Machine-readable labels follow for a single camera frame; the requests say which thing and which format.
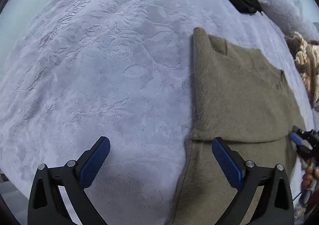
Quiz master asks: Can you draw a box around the taupe knit sweater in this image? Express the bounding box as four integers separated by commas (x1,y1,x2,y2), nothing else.
168,27,304,224

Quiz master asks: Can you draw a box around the cream striped brown garment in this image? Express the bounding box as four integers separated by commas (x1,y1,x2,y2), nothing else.
284,32,318,112

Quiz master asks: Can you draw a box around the lavender embossed bedspread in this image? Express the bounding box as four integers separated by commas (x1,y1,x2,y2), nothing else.
1,0,318,224

